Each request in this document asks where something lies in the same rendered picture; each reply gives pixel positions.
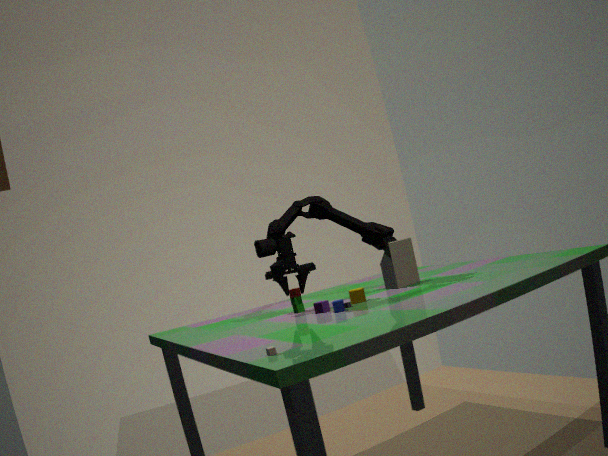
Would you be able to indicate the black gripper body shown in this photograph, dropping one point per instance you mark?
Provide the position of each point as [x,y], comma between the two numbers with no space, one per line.
[301,269]

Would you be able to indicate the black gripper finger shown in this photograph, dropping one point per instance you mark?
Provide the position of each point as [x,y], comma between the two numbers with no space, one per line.
[283,282]
[302,281]

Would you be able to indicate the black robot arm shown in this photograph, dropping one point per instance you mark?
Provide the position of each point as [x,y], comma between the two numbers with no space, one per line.
[372,233]

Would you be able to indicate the blue cube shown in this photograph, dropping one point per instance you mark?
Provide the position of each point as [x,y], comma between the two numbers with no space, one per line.
[339,306]

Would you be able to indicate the purple cube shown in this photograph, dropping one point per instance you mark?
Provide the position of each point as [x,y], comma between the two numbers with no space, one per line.
[321,306]

